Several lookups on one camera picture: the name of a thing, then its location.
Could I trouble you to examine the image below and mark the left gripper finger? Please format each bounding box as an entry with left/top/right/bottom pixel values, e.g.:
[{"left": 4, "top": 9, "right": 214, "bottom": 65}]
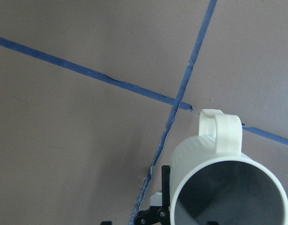
[{"left": 134, "top": 165, "right": 170, "bottom": 225}]

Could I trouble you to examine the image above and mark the white plastic mug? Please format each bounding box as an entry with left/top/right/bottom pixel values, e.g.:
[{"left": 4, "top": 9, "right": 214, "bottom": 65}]
[{"left": 170, "top": 109, "right": 288, "bottom": 225}]

